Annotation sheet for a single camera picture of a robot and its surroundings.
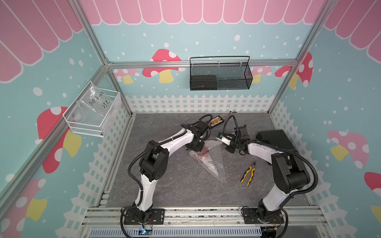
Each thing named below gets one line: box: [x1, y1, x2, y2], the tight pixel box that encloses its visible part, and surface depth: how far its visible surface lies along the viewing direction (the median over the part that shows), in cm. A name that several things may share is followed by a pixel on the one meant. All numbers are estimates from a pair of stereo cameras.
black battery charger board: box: [207, 115, 225, 129], surface depth 115 cm
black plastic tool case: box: [255, 129, 298, 152], surface depth 101 cm
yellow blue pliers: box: [240, 162, 256, 187], surface depth 91 cm
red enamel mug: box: [198, 144, 209, 156], surface depth 91 cm
